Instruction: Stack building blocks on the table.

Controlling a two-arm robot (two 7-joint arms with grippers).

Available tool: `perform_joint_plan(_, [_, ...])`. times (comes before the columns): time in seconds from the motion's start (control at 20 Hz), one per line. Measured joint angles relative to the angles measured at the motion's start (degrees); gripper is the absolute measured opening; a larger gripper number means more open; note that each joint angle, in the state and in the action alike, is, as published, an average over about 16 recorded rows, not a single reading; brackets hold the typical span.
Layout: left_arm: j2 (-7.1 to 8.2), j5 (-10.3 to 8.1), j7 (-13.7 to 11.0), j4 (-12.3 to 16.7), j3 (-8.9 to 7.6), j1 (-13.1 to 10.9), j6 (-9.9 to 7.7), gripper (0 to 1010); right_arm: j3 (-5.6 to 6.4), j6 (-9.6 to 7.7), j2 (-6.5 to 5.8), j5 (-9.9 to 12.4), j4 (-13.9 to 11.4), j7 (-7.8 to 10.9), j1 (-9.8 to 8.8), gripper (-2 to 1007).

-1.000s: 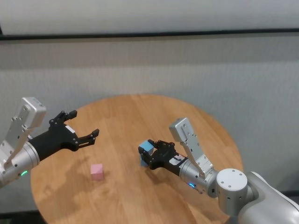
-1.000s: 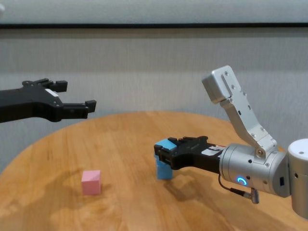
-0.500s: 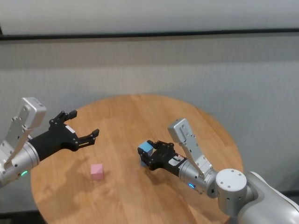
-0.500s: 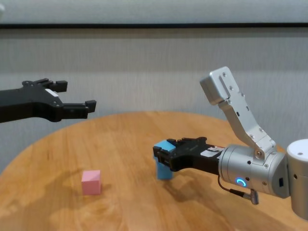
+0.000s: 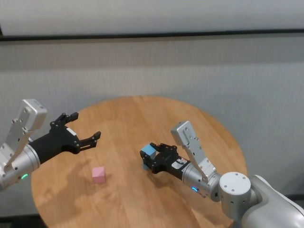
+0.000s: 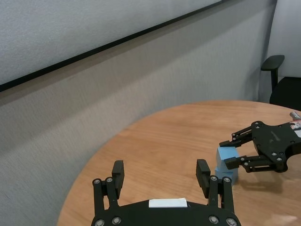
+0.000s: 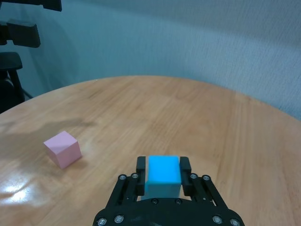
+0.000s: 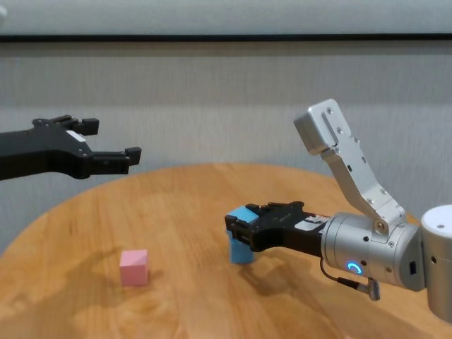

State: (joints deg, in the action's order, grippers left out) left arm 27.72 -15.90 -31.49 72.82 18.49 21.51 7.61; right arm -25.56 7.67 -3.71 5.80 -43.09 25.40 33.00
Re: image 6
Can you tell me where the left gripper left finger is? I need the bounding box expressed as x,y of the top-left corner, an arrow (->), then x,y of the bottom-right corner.
92,160 -> 125,214

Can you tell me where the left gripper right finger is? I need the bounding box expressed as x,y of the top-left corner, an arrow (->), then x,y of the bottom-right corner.
196,159 -> 234,210

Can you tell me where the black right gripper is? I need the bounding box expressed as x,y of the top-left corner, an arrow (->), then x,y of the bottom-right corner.
219,121 -> 301,174

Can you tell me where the blue cube block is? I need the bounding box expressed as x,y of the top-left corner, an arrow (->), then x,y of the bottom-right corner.
216,146 -> 240,170
214,165 -> 239,187

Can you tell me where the black office chair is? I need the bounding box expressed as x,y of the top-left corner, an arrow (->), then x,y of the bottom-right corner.
260,55 -> 301,112

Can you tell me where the black wall rail strip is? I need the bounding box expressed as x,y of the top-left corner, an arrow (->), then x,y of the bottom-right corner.
0,0 -> 230,93

